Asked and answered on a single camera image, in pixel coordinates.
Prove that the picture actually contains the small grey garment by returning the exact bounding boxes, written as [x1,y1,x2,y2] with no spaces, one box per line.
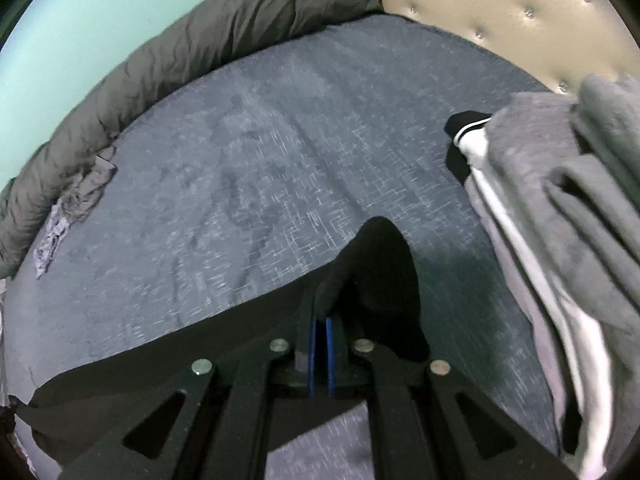
[54,154,119,227]

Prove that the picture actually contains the grey rolled duvet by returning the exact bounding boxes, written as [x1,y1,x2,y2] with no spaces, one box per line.
[0,0,386,281]

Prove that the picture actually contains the blue bedspread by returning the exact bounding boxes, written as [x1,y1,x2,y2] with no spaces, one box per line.
[0,12,566,480]

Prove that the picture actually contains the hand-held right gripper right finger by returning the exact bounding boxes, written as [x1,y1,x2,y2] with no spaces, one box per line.
[325,312,581,480]

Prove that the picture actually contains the dark grey folded garment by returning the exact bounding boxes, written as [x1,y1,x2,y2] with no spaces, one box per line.
[544,74,640,321]

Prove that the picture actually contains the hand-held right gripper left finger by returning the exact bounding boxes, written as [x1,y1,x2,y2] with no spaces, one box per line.
[57,307,323,480]

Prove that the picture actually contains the cream tufted bed headboard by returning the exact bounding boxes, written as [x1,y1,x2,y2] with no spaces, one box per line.
[310,0,640,108]

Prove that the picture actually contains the light grey folded garment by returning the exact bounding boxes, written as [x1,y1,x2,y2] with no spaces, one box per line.
[465,94,640,461]

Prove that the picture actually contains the black white-trimmed folded garment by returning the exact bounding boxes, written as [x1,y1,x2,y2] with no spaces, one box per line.
[444,110,494,183]

